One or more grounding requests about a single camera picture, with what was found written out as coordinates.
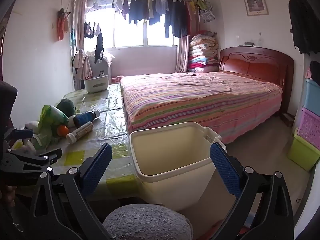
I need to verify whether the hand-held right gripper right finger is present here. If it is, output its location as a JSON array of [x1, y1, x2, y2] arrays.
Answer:
[[210, 142, 294, 240]]

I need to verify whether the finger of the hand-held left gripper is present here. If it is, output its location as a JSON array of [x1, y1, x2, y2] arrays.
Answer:
[[3, 128, 34, 143], [0, 148, 63, 180]]

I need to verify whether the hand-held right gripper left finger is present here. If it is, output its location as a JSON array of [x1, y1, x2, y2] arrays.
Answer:
[[27, 143, 113, 240]]

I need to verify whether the plastic bag with green packets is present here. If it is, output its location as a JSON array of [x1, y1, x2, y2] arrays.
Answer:
[[37, 105, 70, 148]]

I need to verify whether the white tube bottle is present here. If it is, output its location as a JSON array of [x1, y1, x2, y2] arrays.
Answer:
[[66, 121, 94, 145]]

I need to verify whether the brown medicine bottle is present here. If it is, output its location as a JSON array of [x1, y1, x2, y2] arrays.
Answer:
[[73, 110, 101, 127]]

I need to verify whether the green plush toy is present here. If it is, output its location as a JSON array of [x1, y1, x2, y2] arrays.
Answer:
[[56, 98, 81, 117]]

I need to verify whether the cream plastic bin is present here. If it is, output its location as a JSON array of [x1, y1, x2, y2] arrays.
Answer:
[[129, 121, 238, 212]]

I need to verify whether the person's left hand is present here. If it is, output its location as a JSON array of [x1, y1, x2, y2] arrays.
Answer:
[[0, 185, 17, 207]]

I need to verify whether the grey fuzzy stool cushion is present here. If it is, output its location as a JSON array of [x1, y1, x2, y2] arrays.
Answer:
[[102, 203, 193, 240]]

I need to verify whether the bed with striped sheet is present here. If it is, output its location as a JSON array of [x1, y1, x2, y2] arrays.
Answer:
[[120, 71, 284, 144]]

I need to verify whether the green storage box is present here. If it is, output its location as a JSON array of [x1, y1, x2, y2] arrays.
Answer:
[[287, 127, 320, 172]]

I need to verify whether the brown cardboard box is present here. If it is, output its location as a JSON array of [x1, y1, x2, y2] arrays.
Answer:
[[281, 112, 294, 127]]

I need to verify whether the white plastic basket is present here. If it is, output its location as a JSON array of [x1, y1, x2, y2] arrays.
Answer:
[[84, 74, 109, 93]]

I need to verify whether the pink striped hanging cloth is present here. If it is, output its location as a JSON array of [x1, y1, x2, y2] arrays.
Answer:
[[72, 49, 93, 80]]

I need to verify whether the pink plastic basket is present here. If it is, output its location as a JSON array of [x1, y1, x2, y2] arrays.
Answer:
[[297, 106, 320, 150]]

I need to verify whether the cloth covered white cabinet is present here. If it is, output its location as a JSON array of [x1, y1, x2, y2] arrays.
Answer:
[[86, 51, 115, 79]]

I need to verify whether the red wooden headboard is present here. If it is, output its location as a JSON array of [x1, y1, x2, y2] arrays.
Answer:
[[219, 46, 295, 117]]

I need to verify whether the black hanging garment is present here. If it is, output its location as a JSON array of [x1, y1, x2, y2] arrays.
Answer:
[[94, 29, 104, 63]]

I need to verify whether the small hanging laundry bunch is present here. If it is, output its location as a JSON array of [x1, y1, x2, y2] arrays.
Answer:
[[84, 21, 100, 39]]

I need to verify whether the pink curtain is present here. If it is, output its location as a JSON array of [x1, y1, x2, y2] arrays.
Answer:
[[175, 36, 190, 73], [74, 0, 88, 53]]

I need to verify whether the blue storage box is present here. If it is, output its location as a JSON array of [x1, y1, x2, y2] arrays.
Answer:
[[304, 79, 320, 117]]

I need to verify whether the stack of folded quilts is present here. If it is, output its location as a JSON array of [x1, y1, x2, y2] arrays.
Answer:
[[187, 31, 219, 73]]

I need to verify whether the dark cloth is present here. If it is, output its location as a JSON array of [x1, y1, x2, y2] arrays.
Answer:
[[305, 60, 320, 86]]

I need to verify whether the window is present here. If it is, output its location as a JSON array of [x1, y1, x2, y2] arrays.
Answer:
[[85, 0, 190, 49]]

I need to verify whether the row of hanging clothes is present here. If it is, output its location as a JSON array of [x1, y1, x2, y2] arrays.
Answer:
[[111, 0, 217, 38]]

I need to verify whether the red wall bag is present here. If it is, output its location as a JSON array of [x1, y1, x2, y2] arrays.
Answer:
[[57, 8, 71, 41]]

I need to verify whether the framed wall picture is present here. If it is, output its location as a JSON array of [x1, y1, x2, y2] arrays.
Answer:
[[242, 0, 269, 17]]

